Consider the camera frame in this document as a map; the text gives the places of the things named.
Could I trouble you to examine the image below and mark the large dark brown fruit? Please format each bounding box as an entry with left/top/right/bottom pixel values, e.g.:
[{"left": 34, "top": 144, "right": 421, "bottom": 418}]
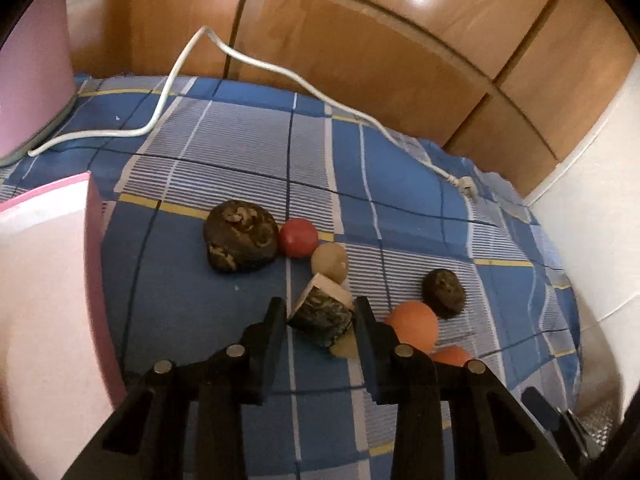
[{"left": 204, "top": 199, "right": 280, "bottom": 274}]

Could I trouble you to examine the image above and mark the pink and white tray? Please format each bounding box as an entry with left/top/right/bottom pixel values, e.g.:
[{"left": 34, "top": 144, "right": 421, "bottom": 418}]
[{"left": 0, "top": 171, "right": 128, "bottom": 461}]

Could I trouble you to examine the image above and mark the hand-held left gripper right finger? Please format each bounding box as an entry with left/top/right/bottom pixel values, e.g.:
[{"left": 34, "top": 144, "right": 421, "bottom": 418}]
[{"left": 352, "top": 296, "right": 578, "bottom": 480}]

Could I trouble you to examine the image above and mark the red tomato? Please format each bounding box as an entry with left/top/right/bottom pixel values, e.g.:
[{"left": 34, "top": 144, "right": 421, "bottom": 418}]
[{"left": 279, "top": 218, "right": 319, "bottom": 259}]

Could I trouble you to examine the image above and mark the small dark brown fruit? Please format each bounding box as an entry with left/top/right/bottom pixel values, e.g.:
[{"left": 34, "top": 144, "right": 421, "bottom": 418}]
[{"left": 421, "top": 268, "right": 467, "bottom": 320}]

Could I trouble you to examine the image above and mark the pink electric kettle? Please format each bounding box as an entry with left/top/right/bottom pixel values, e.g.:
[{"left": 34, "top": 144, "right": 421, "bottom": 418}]
[{"left": 0, "top": 0, "right": 78, "bottom": 167}]

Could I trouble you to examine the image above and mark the beige potato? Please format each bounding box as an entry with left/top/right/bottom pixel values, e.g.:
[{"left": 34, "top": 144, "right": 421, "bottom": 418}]
[{"left": 329, "top": 332, "right": 361, "bottom": 360}]

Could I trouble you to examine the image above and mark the wooden wardrobe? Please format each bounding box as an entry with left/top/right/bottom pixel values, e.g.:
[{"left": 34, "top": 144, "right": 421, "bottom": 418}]
[{"left": 65, "top": 0, "right": 621, "bottom": 198}]

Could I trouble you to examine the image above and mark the white power cable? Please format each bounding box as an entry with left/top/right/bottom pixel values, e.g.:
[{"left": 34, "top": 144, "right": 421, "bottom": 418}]
[{"left": 27, "top": 26, "right": 463, "bottom": 186}]

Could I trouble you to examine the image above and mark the orange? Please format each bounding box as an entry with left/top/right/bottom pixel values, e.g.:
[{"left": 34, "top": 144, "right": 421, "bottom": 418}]
[
  {"left": 429, "top": 344, "right": 474, "bottom": 368},
  {"left": 384, "top": 300, "right": 440, "bottom": 354}
]

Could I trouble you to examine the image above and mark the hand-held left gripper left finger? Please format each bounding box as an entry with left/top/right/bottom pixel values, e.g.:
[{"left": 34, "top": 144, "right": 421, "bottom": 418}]
[{"left": 62, "top": 297, "right": 288, "bottom": 480}]

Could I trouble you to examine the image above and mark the round tan fruit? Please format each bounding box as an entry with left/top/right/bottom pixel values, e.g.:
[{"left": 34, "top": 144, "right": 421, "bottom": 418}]
[{"left": 311, "top": 242, "right": 349, "bottom": 283}]

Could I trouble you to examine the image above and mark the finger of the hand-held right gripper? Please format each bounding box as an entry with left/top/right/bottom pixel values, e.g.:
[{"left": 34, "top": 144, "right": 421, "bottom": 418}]
[
  {"left": 521, "top": 386, "right": 560, "bottom": 432},
  {"left": 556, "top": 409, "right": 595, "bottom": 463}
]

